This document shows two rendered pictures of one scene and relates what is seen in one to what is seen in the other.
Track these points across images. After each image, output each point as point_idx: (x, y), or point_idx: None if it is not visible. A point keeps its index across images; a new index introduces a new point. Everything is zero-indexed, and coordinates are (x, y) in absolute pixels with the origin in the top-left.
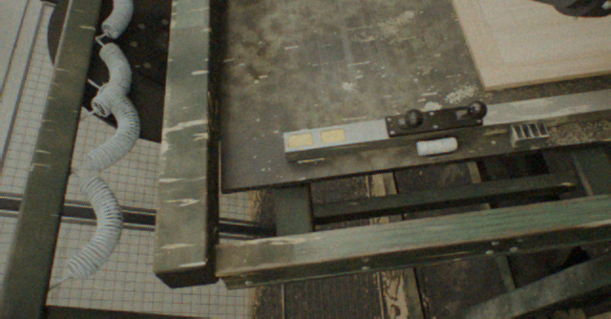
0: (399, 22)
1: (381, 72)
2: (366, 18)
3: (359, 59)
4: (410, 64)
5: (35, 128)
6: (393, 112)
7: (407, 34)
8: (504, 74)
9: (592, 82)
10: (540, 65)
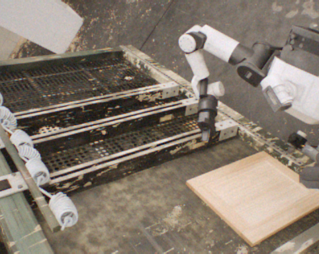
0: (175, 215)
1: (185, 253)
2: (153, 217)
3: (166, 248)
4: (200, 241)
5: None
6: None
7: (184, 222)
8: (257, 232)
9: (298, 224)
10: (270, 221)
